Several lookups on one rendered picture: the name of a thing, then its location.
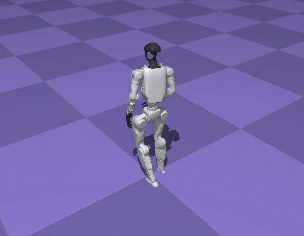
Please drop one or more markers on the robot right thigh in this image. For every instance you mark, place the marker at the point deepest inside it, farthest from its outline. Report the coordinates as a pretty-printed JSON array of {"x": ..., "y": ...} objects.
[{"x": 157, "y": 127}]

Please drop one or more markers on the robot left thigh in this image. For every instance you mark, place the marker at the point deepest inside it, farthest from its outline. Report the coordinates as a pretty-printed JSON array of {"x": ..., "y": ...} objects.
[{"x": 138, "y": 124}]

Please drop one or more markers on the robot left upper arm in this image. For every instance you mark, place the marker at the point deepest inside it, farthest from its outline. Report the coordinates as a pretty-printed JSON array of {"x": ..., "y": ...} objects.
[{"x": 136, "y": 75}]

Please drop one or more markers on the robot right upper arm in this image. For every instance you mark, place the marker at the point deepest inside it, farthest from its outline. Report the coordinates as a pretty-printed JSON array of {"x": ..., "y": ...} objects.
[{"x": 170, "y": 81}]

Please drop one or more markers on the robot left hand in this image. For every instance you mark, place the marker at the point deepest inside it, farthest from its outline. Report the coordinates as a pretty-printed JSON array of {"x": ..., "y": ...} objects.
[{"x": 128, "y": 119}]

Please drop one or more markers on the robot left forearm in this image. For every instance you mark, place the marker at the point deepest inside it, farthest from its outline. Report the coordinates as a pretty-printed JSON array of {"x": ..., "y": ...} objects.
[{"x": 131, "y": 105}]

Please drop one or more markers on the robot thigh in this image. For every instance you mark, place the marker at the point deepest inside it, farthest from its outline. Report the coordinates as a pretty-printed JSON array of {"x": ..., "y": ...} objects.
[
  {"x": 157, "y": 127},
  {"x": 138, "y": 124}
]

